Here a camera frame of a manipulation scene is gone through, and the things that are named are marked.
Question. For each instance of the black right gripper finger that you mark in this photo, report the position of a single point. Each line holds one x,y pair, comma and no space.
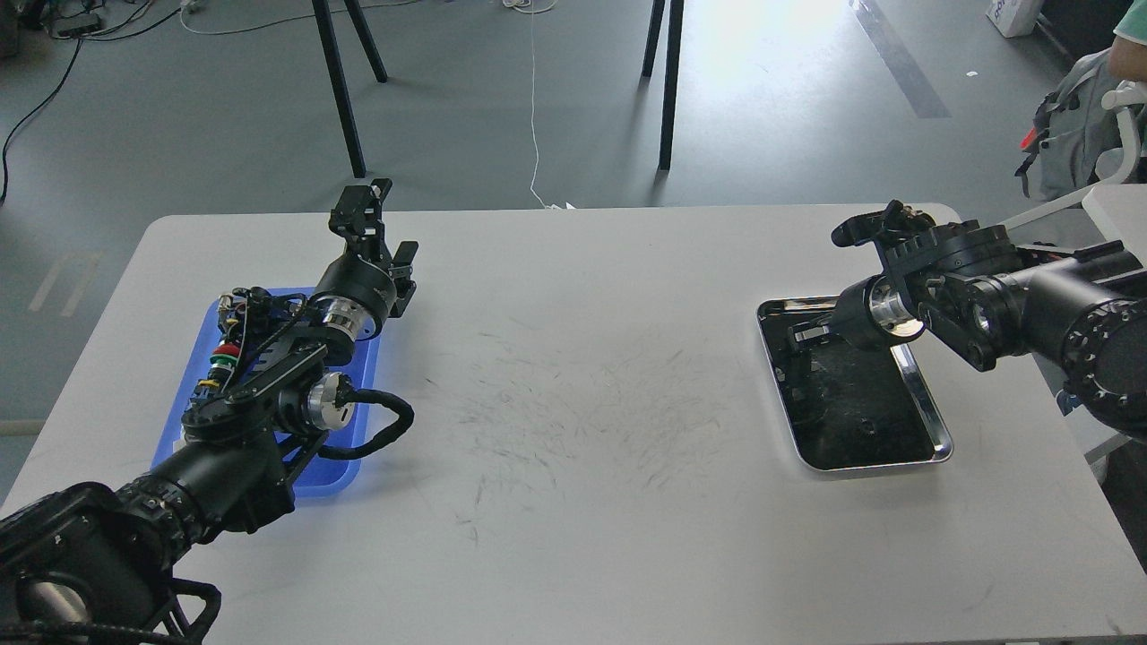
810,333

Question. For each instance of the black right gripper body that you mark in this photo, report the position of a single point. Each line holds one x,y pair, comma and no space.
870,315

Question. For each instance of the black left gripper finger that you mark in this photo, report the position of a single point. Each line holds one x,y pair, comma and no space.
357,216
402,260

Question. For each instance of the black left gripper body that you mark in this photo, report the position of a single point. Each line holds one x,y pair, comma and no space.
356,296

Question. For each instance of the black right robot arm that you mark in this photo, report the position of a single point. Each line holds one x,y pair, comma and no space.
984,298

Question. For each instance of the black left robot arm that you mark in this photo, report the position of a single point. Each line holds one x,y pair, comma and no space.
92,565

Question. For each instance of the silver metal tray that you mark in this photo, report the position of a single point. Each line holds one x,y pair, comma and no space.
847,409

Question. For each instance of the black tripod left legs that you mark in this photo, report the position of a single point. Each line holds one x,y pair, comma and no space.
332,55

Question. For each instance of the black tripod legs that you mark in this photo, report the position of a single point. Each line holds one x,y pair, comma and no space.
332,55
675,10

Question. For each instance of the white side table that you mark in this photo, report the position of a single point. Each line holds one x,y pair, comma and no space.
1111,212

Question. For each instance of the grey backpack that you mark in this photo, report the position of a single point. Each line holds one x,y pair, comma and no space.
1071,130

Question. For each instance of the white office chair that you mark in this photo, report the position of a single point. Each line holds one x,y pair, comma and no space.
1127,102

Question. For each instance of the white box on floor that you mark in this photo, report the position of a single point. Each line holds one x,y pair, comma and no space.
1014,18

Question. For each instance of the black tripod right legs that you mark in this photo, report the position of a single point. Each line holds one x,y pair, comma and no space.
675,10

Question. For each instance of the person sitting at right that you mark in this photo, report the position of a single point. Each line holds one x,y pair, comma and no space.
1127,55

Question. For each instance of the black selector switch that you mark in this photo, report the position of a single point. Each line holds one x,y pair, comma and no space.
255,310

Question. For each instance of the red push button switch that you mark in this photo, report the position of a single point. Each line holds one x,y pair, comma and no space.
226,352

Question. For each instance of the green push button switch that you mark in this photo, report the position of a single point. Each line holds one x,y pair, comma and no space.
221,366

